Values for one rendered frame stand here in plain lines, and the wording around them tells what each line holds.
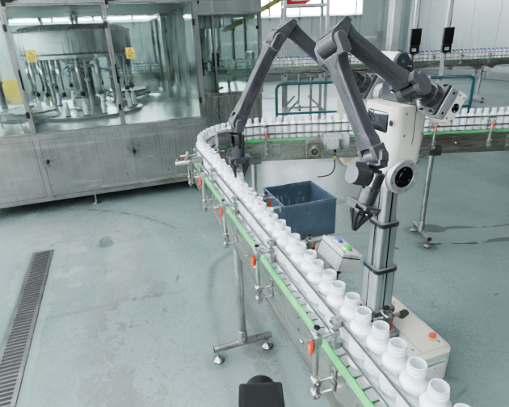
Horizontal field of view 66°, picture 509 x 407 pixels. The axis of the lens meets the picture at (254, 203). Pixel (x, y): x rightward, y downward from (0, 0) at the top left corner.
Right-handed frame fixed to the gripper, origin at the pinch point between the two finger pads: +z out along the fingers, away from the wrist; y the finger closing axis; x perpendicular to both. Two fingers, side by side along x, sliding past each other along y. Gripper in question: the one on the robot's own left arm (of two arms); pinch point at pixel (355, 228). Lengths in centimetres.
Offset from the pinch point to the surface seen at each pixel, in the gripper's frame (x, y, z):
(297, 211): 23, -74, 21
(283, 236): -18.3, -10.7, 10.8
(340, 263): -3.2, 3.7, 11.7
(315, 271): -18.4, 12.9, 11.1
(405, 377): -18, 53, 13
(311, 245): -4.8, -12.9, 13.5
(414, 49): 389, -490, -174
